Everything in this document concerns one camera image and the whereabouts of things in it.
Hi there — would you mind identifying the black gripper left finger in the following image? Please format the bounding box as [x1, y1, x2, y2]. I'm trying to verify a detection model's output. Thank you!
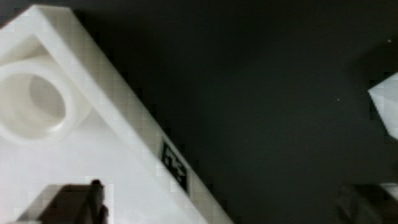
[16, 179, 110, 224]

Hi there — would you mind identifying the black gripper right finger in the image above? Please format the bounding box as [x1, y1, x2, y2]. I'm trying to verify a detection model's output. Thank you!
[334, 183, 398, 224]

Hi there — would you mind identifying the white square tabletop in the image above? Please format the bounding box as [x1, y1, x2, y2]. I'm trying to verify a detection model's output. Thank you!
[0, 5, 233, 224]

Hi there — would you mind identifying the white leg with tag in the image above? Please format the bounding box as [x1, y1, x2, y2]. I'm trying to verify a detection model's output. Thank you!
[368, 73, 398, 140]

